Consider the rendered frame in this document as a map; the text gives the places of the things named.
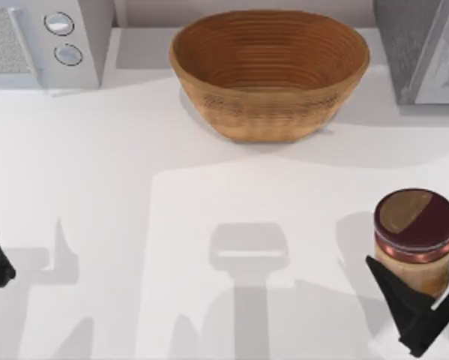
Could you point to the pale microwave oven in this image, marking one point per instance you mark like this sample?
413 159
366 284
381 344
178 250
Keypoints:
91 45

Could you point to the pale grey cabinet door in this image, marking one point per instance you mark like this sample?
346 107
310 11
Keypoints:
443 71

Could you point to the jar with dark red lid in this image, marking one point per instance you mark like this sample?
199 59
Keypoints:
415 221

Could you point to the brown woven basket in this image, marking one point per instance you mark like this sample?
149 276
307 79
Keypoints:
269 112

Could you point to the round silver microwave knob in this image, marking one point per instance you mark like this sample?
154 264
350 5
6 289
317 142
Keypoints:
59 23
68 54

